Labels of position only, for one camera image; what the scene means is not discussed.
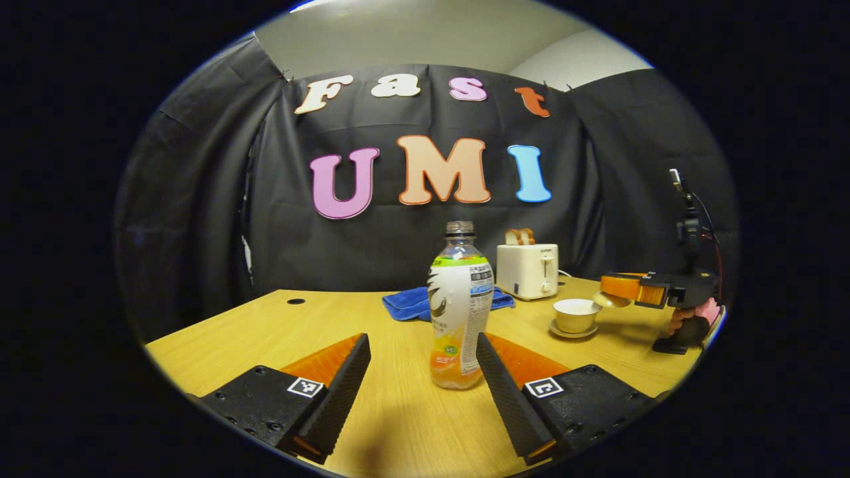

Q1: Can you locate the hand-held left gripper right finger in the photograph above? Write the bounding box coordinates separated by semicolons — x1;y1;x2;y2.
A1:
476;332;658;465

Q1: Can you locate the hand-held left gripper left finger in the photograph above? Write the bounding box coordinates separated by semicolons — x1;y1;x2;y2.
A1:
199;332;371;464

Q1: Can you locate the white ceramic teacup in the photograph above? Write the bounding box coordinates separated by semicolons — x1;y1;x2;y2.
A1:
553;298;602;334

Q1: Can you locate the clear plastic water bottle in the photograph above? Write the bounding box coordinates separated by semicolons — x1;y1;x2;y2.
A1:
427;221;495;390

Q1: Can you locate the white ceramic saucer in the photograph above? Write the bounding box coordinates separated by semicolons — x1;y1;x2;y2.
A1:
549;320;598;339

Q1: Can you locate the white toaster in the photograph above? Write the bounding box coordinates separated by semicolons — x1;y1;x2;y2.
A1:
496;243;560;301

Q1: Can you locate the blue towel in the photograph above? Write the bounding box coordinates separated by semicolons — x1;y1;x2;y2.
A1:
382;286;515;323

